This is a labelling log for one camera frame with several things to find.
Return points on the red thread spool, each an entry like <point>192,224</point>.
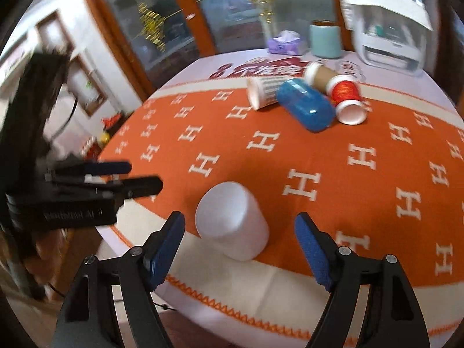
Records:
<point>344,91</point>

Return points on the clear plastic storage box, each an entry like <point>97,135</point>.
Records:
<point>393,40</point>

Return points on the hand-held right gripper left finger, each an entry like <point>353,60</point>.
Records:
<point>168,250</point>

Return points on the brown paper cup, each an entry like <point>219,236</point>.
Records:
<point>319,76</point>

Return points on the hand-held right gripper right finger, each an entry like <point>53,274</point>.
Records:
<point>311,253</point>

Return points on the striped white paper cup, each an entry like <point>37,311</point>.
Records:
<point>264,92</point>

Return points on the light blue canister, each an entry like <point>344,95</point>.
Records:
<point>325,40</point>

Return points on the red and white printed cloth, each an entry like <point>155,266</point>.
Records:
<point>264,69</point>

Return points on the wooden glass cabinet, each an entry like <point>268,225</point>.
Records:
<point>203,18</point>

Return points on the blue plastic cup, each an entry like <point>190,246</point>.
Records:
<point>308,104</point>

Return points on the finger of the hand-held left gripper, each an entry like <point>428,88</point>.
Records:
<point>108,168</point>
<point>141,187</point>

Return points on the orange patterned blanket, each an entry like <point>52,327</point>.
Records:
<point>326,195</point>

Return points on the purple tissue pack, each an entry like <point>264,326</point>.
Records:
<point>287,43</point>

